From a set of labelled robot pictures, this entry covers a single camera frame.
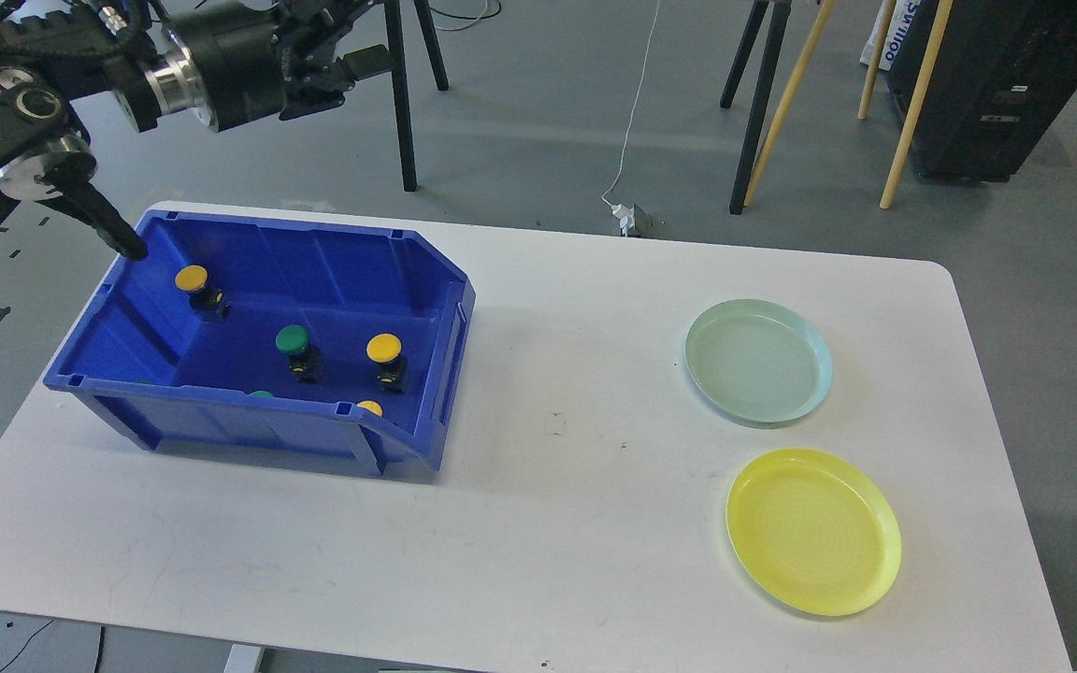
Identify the white power adapter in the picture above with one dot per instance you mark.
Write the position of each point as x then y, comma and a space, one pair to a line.
633, 221

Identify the yellow button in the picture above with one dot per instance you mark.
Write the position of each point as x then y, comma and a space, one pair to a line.
207, 301
386, 351

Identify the blue plastic storage bin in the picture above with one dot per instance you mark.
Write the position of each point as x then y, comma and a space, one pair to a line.
344, 283

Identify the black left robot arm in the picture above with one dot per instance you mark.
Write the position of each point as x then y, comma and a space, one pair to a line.
48, 62

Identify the white table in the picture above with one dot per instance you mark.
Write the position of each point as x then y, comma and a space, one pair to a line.
577, 521

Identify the black tripod left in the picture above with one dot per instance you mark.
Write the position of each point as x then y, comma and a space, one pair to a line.
395, 32

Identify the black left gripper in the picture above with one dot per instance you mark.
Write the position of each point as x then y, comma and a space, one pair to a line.
244, 64

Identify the yellow button front edge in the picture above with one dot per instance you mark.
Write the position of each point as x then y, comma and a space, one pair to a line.
371, 406

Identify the black equipment cabinet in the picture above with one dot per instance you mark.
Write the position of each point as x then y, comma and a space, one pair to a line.
1005, 71

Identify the green push button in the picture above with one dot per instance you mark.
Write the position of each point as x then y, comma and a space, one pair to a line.
304, 360

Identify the yellow plate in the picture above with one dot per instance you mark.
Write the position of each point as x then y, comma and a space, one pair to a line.
813, 532

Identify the light green plate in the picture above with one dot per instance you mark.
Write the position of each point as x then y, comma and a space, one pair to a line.
758, 363

